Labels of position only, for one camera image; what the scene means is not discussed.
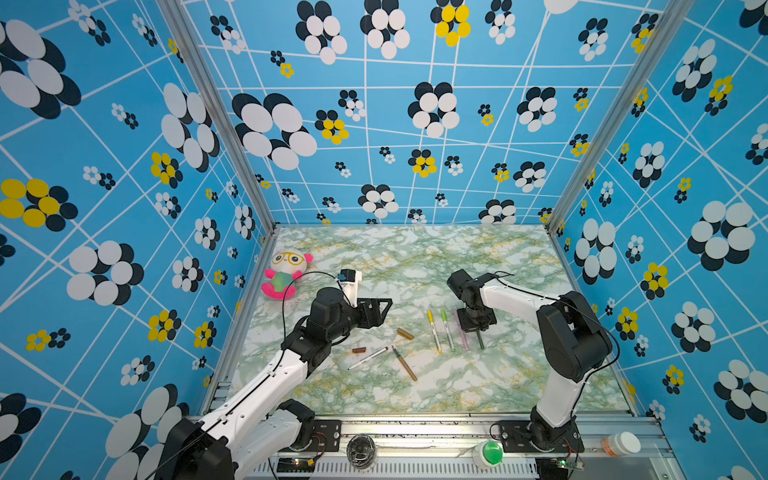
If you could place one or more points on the white pen green tip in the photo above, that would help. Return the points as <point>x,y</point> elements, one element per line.
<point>451,342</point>

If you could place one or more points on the aluminium front frame rail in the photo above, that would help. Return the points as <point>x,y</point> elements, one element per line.
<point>436,437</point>

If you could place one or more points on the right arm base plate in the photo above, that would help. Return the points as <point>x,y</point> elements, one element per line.
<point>527,436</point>

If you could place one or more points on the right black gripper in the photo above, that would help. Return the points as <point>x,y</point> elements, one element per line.
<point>488,320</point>

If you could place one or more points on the pink gel pen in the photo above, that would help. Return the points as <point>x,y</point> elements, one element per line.
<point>462,333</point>

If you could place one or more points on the green push button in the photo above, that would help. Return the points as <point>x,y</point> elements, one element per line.
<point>487,454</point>

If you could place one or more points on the white orange bottle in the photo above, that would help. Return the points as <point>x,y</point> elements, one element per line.
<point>621,444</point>

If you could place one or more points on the tan brown pen cap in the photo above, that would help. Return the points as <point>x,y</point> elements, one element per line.
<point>403,333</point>

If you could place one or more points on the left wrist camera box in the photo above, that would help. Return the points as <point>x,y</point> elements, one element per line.
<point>349,280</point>

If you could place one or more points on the white pen brown tip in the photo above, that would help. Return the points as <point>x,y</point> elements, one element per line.
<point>369,358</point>

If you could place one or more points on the white pen yellow tip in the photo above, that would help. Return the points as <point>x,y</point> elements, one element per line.
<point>434,332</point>

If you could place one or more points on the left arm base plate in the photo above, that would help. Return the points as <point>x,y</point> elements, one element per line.
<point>319,436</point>

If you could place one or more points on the brown gel pen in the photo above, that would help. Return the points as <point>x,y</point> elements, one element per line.
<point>404,364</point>

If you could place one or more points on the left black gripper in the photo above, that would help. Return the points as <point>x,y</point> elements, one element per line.
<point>376,319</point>

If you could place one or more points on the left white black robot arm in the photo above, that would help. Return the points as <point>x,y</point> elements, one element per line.
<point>259,420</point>

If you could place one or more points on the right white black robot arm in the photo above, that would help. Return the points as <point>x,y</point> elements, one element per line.
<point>575,343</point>

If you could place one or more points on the white pink plush toy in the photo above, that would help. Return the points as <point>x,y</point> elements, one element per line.
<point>286,267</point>

